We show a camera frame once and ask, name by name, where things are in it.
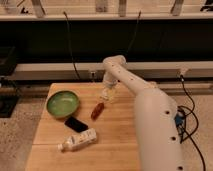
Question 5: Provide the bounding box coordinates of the white wall rail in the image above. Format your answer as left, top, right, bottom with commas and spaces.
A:
7, 61, 213, 80

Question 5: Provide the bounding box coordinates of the black cable centre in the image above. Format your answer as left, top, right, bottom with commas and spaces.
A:
123, 10, 142, 58

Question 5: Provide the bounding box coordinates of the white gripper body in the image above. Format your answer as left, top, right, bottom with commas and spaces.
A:
101, 78, 117, 100

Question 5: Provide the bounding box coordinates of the black floor cable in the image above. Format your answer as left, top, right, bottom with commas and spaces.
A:
176, 73, 208, 171

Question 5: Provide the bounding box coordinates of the green ceramic bowl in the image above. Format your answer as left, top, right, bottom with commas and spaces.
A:
46, 90, 80, 118

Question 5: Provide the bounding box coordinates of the red sausage toy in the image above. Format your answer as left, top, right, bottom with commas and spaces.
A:
91, 103, 104, 120

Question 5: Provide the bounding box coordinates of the black box at left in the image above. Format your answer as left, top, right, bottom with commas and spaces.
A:
0, 46, 19, 118

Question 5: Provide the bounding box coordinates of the black cable left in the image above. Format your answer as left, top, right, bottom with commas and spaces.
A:
62, 11, 82, 81

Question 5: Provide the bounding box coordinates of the blue box on floor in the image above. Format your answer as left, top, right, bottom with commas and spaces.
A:
174, 113, 185, 127

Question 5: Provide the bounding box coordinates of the black smartphone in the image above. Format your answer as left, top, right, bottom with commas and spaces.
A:
65, 117, 88, 133

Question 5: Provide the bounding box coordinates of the white plastic bottle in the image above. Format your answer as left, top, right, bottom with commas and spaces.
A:
58, 128, 97, 152

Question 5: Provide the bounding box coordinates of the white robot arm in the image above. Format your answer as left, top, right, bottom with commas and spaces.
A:
103, 55, 186, 171

